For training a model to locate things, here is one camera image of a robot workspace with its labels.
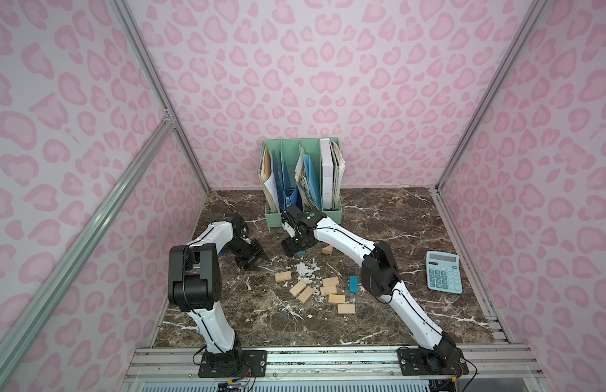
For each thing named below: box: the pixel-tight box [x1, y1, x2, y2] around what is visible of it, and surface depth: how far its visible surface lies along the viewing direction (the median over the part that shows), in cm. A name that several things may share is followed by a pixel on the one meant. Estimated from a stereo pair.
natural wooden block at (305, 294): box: [297, 285, 314, 304], surface depth 88 cm
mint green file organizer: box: [260, 137, 344, 228], surface depth 102 cm
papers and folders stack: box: [256, 138, 346, 213], surface depth 100 cm
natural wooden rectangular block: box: [274, 271, 292, 283], surface depth 92 cm
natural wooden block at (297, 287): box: [289, 280, 307, 297], surface depth 90 cm
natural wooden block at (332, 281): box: [322, 276, 339, 287], surface depth 92 cm
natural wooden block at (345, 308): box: [337, 303, 356, 314], surface depth 85 cm
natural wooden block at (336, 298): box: [328, 294, 347, 304], surface depth 88 cm
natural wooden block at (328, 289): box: [320, 285, 339, 296], surface depth 90 cm
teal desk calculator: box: [426, 250, 464, 295], surface depth 92 cm
